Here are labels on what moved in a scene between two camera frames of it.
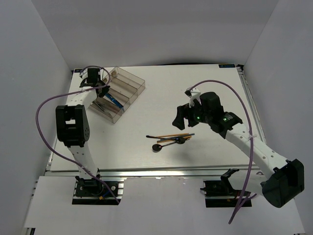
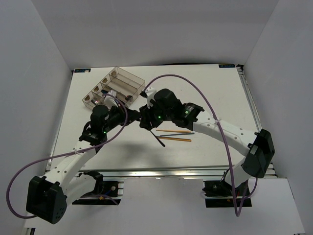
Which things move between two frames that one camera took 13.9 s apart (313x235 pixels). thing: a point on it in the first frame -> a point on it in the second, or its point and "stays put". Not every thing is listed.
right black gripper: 185,111 -> 146,118
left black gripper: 100,81 -> 132,115
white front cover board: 152,205 stays put
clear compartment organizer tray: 124,87 stays put
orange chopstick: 169,140 -> 176,139
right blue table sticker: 226,65 stays put
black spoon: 158,147 -> 158,139
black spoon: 179,140 -> 128,98
